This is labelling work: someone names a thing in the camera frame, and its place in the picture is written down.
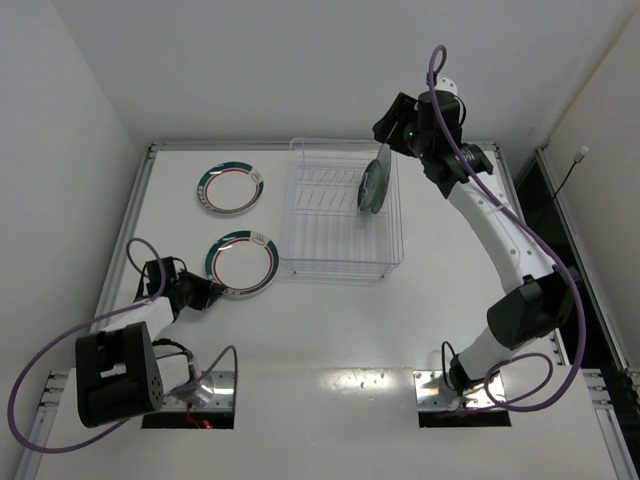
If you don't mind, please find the green red rimmed plate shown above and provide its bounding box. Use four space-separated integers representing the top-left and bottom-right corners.
204 230 280 299
196 161 265 216

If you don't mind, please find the teal patterned small plate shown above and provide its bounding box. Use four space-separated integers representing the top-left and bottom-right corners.
357 159 381 212

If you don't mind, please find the white plate green line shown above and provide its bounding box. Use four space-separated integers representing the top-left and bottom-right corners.
371 144 392 214

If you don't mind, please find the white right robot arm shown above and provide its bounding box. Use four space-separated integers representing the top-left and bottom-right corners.
372 90 584 395

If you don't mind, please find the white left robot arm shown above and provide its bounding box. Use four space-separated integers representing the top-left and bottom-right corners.
75 257 226 428

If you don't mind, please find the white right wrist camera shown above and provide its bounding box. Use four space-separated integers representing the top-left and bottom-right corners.
435 75 458 95

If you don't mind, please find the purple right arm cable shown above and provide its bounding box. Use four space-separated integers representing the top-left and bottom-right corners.
423 44 587 414

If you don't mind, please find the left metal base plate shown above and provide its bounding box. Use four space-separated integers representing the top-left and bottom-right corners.
162 371 235 414

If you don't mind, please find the metal base plate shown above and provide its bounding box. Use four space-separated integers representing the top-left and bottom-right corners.
413 370 506 413
162 371 235 414

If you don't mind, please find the black wall cable with plug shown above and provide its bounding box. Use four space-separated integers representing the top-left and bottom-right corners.
548 145 590 201

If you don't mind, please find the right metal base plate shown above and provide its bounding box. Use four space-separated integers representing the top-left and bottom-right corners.
413 370 506 413

